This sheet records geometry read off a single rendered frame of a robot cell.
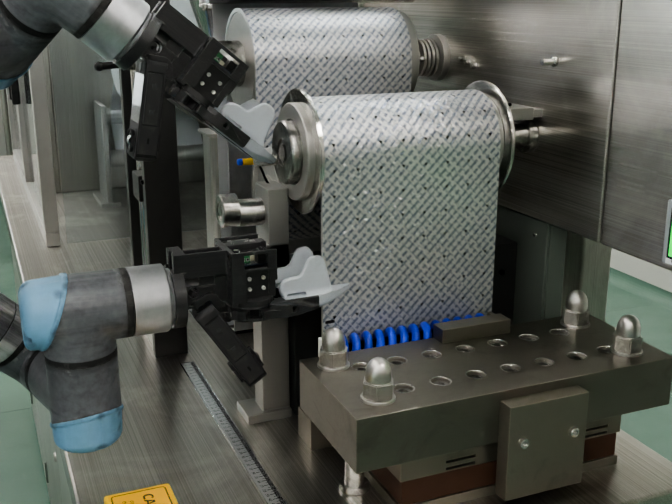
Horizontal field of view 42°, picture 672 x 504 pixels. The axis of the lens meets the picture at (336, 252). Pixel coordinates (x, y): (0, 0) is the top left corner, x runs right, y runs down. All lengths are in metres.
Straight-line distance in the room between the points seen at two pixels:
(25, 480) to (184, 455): 1.86
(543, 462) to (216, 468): 0.37
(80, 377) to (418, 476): 0.37
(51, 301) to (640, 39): 0.68
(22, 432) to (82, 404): 2.26
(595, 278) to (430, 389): 0.54
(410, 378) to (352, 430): 0.11
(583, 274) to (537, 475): 0.49
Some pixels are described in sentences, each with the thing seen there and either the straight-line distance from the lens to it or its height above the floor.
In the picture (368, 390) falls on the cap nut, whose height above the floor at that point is 1.04.
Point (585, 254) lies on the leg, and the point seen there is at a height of 1.05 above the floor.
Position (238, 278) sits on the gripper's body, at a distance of 0.95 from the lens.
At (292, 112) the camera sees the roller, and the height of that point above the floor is 1.30.
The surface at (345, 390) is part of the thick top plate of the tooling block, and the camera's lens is 0.93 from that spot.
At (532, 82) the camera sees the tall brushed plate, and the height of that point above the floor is 1.32.
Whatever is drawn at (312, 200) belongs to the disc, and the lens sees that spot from 1.01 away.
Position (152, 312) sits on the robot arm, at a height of 1.11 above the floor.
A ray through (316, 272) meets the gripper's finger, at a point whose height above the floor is 1.13.
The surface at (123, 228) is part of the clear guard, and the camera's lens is 2.02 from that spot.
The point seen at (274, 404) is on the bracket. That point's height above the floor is 0.92.
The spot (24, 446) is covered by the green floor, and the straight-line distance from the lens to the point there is 3.13.
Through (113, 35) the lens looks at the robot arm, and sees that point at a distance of 0.96.
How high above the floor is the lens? 1.43
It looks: 16 degrees down
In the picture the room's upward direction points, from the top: straight up
